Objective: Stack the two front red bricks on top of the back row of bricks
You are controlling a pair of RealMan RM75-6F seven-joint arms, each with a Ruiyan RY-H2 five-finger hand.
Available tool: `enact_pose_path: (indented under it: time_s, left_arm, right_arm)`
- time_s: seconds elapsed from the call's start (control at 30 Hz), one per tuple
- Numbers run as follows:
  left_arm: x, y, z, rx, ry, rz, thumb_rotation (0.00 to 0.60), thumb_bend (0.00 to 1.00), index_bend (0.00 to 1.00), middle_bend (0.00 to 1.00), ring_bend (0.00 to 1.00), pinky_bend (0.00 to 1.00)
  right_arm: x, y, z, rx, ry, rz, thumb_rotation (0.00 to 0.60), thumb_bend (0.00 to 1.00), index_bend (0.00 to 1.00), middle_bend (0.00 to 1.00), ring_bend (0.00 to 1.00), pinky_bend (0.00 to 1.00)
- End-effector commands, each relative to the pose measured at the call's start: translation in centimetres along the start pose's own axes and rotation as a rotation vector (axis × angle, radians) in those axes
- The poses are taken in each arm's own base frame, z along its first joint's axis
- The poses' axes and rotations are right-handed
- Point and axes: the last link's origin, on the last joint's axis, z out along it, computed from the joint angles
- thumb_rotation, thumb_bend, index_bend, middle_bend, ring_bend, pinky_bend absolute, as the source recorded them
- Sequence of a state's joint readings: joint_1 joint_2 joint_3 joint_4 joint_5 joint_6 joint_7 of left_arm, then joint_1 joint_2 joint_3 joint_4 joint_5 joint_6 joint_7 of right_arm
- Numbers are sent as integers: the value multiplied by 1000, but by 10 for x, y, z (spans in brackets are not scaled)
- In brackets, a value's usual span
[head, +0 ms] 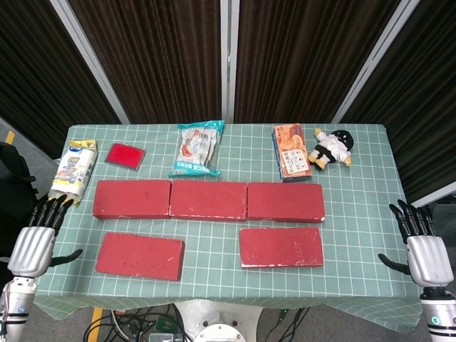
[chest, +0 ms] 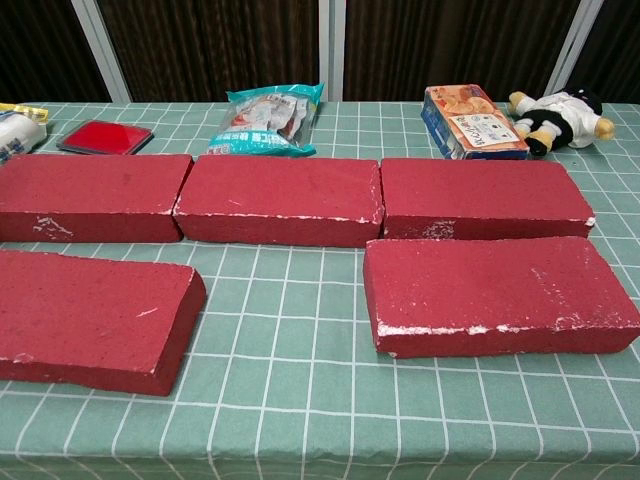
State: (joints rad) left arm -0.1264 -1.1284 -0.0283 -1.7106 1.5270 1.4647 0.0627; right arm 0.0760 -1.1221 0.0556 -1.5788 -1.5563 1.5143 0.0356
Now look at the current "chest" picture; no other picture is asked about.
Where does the red brick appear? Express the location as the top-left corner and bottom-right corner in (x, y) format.
(0, 249), (208, 397)
(172, 154), (385, 249)
(379, 157), (597, 241)
(0, 153), (194, 245)
(362, 235), (640, 360)

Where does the blue orange cracker box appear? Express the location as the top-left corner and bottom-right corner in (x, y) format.
(420, 83), (531, 161)

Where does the yellow white plastic package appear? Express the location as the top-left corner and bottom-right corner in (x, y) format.
(0, 102), (50, 165)

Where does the black white plush doll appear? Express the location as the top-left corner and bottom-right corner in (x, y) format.
(508, 88), (616, 157)

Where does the dark brown pleated curtain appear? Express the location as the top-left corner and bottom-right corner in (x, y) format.
(97, 0), (321, 104)
(0, 0), (112, 104)
(567, 0), (640, 104)
(342, 0), (584, 104)

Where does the white metal frame post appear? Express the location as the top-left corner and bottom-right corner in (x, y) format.
(544, 0), (606, 96)
(69, 0), (132, 104)
(317, 0), (347, 104)

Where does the green checkered tablecloth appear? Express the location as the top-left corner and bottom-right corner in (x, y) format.
(0, 102), (640, 480)

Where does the teal snack bag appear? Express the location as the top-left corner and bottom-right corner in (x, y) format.
(207, 82), (325, 159)

